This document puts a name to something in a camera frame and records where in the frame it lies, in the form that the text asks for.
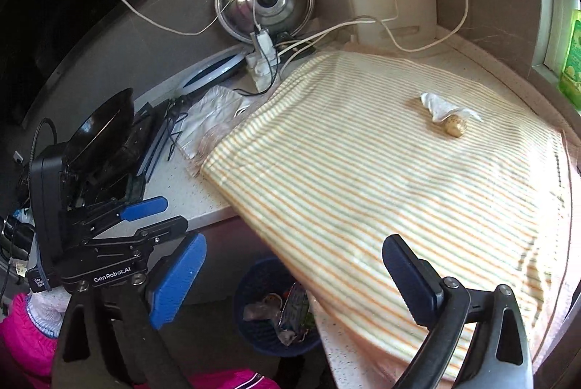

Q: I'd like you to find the crumpled foil wrapper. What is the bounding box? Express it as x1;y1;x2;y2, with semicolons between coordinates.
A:
275;282;312;333

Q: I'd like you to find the crumpled white tissue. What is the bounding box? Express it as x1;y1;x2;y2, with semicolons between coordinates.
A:
419;92;483;123

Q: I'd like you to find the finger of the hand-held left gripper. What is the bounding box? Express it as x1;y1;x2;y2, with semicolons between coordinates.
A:
79;195;170;238
83;215;190;254

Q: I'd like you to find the blue rimmed white plate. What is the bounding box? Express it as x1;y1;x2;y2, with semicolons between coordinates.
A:
183;52;248;94

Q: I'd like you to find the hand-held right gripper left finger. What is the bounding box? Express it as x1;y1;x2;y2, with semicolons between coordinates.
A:
51;232;208;389

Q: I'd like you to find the white power strip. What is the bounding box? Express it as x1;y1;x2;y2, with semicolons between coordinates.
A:
246;30;283;94

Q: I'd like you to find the black cable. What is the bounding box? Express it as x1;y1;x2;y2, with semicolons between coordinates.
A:
28;118;60;172

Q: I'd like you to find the person's left forearm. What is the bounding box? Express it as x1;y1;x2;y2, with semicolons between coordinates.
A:
0;280;69;378

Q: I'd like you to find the striped cloth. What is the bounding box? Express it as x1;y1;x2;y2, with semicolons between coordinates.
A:
200;50;573;381

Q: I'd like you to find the pink clothing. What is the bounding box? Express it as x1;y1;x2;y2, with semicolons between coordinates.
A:
136;368;284;389

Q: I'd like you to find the black frying pan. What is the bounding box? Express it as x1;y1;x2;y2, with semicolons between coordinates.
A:
62;88;136;173

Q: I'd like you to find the green plastic bottle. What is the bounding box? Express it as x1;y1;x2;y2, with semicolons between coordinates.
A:
557;9;581;110

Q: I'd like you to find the blue plastic trash basket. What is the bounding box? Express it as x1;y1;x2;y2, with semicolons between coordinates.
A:
233;256;324;359

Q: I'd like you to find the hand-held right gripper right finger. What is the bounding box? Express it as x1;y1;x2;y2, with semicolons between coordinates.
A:
382;234;535;389

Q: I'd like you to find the white plastic bag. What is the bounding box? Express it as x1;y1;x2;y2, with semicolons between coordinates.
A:
174;86;257;160

